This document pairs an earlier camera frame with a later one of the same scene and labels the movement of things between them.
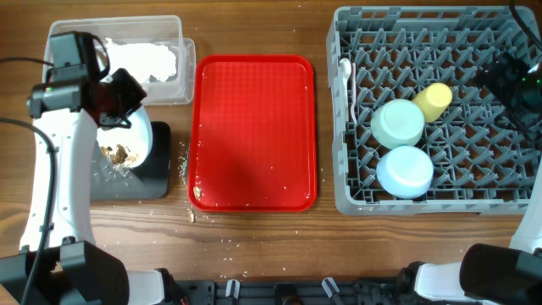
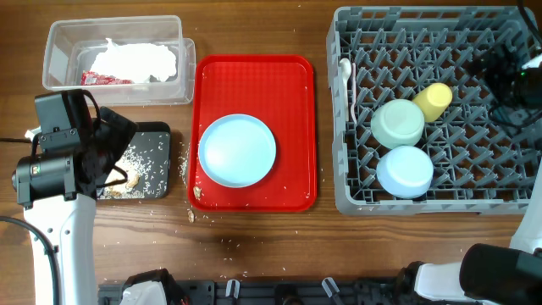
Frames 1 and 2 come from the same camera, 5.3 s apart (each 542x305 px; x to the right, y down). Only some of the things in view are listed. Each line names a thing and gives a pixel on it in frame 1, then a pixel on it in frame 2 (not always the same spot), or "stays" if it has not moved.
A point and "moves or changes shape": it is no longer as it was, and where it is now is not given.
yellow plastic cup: (434, 100) stays
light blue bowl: (405, 172) stays
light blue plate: (136, 140) → (237, 151)
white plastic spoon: (345, 70) stays
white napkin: (145, 60) stays
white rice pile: (122, 168) moves or changes shape
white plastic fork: (353, 93) stays
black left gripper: (137, 94) → (119, 138)
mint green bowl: (397, 123) stays
